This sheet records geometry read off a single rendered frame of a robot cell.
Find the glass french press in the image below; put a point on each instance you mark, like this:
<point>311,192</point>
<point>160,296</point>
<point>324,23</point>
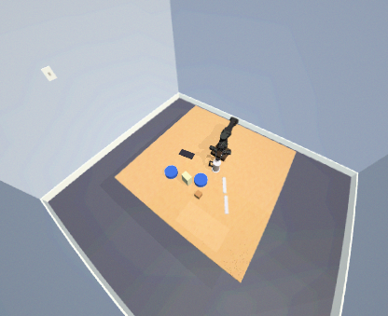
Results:
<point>216,165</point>

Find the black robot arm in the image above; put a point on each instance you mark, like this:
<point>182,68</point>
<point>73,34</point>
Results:
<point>226,133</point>

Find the blue cylinder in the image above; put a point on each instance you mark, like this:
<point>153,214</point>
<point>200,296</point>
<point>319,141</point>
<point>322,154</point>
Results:
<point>171,172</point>
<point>200,180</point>

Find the small brown cube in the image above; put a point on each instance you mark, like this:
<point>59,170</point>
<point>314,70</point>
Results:
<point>198,194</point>

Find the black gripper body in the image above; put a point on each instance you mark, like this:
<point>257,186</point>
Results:
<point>219,149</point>

